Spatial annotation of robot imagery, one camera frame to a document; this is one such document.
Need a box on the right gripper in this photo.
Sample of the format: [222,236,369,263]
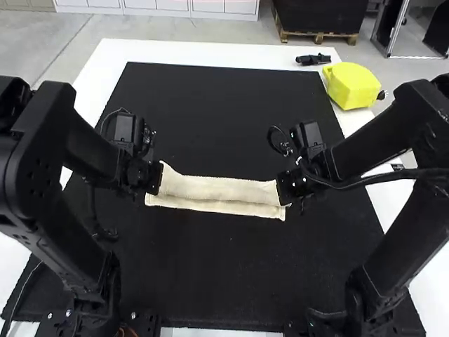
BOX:
[276,164,319,208]

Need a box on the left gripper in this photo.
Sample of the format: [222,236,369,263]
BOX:
[122,158,165,197]

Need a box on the pale towel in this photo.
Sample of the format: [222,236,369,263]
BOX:
[145,160,288,223]

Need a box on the black mat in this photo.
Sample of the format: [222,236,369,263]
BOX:
[0,62,427,337]

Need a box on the yellow plastic housing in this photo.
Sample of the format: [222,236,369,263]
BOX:
[321,61,389,112]

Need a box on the black hand tool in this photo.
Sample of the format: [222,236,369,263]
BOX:
[295,52,333,67]

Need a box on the wooden pallet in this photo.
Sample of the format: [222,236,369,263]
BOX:
[275,8,361,47]

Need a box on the grey cupboard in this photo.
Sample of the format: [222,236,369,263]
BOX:
[121,0,193,14]
[54,0,123,11]
[190,0,261,17]

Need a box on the black slab stack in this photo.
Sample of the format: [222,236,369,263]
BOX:
[272,0,368,33]

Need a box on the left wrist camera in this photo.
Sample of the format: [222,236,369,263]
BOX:
[112,112,148,150]

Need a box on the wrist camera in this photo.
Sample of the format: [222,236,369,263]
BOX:
[112,112,148,150]
[289,120,328,152]

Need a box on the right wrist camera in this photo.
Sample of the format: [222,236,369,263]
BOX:
[289,120,328,152]

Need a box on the black cable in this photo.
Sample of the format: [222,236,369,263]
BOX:
[99,107,124,136]
[297,164,449,192]
[267,124,294,156]

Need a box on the metal frame trolley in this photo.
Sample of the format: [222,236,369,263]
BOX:
[369,0,449,60]

